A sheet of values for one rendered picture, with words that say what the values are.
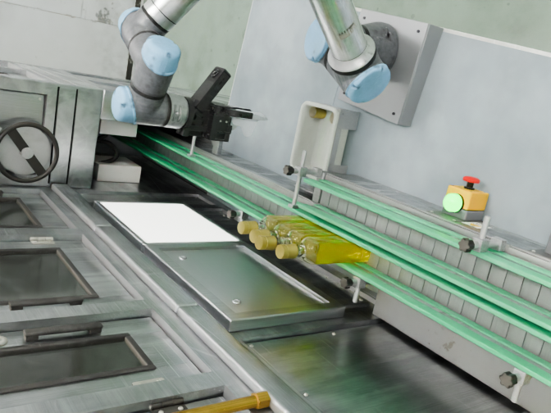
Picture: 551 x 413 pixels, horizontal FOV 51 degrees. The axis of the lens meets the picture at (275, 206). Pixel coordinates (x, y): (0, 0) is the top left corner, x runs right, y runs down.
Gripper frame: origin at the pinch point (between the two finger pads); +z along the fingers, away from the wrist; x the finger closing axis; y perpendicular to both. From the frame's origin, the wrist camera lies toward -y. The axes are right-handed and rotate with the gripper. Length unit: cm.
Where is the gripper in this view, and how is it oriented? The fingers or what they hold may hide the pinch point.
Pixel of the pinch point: (257, 113)
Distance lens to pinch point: 142.7
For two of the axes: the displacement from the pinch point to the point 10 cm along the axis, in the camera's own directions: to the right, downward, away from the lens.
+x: 5.6, 3.2, -7.6
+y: -2.1, 9.5, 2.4
